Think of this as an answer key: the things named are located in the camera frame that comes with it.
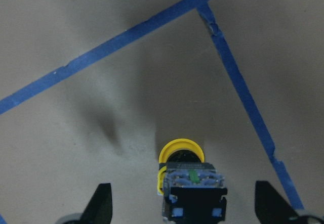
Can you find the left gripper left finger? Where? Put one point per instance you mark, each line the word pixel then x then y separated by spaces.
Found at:
pixel 99 208

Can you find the brown paper table cover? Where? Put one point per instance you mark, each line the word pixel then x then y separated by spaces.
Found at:
pixel 108 122

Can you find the yellow push button switch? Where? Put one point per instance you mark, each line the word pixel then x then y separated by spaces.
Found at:
pixel 193 190

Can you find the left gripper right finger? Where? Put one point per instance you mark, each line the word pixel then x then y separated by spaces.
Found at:
pixel 271 207

